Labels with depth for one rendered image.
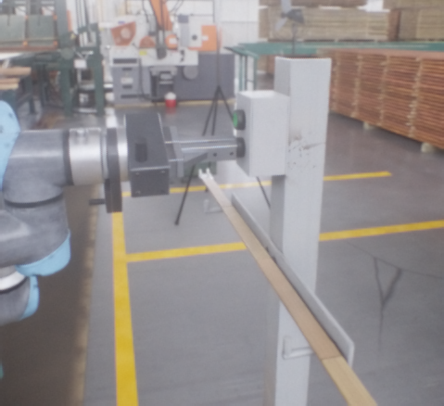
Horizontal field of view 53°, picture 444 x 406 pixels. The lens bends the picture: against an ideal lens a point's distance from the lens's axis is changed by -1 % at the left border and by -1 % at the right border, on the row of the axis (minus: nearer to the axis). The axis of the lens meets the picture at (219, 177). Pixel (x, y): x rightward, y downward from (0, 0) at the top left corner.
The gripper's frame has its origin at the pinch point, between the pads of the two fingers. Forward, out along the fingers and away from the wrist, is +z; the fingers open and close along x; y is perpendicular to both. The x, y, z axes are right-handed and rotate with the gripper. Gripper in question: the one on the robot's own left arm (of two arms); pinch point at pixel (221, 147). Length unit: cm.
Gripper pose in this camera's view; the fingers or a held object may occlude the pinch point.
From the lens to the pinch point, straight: 64.6
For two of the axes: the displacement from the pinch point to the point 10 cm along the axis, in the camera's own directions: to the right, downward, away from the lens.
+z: 9.7, -0.7, 2.2
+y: 0.8, -7.7, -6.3
